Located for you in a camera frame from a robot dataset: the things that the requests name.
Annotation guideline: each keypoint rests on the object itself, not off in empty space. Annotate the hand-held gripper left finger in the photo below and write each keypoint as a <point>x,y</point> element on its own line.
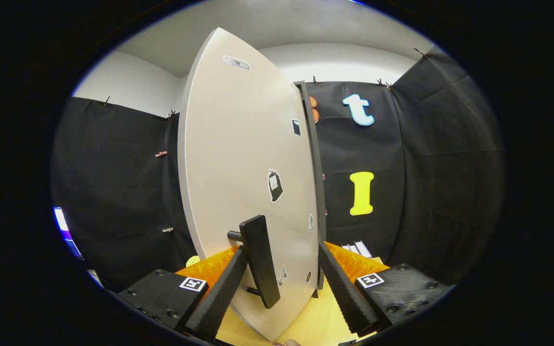
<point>219,298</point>

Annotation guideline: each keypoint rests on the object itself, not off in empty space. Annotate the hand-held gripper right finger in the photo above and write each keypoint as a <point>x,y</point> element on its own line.
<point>344,288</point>

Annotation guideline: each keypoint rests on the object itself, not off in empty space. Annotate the beige shoe cabinet door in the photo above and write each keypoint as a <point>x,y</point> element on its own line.
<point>238,144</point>

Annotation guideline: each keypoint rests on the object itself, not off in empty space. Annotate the stack of books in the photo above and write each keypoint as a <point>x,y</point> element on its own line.
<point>358,248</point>

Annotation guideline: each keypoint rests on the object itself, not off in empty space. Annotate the yellow plush toy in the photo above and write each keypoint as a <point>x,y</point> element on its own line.
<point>192,261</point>

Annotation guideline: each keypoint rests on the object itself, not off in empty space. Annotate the black backdrop cloth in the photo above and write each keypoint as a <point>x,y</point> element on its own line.
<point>113,182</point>

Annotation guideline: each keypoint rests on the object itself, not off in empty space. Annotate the lit monitor screen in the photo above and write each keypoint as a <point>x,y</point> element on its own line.
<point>64,230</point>

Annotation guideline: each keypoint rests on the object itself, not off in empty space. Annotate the long ceiling light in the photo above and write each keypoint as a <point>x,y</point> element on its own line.
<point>355,2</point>

